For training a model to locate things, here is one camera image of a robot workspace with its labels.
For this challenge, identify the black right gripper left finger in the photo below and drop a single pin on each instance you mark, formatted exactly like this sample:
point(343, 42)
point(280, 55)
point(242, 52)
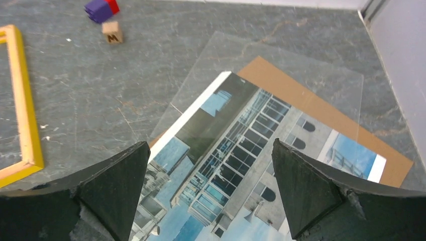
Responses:
point(96, 203)

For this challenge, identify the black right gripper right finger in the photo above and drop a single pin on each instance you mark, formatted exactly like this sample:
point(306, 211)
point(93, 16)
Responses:
point(324, 203)

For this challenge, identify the building and sky photo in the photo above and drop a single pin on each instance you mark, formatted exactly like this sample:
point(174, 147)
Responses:
point(178, 213)

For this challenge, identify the clear acrylic sheet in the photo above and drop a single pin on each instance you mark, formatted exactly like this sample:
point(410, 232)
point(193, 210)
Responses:
point(328, 93)

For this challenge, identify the brown cardboard backing board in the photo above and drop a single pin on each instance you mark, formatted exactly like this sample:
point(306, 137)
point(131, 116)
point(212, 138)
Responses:
point(227, 133)

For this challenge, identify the wooden letter cube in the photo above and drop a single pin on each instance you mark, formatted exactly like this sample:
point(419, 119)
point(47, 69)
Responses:
point(112, 32)

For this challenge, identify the purple and red block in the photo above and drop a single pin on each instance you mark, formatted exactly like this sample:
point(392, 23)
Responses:
point(100, 11)

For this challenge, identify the yellow wooden picture frame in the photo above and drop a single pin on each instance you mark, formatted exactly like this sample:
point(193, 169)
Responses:
point(30, 143)

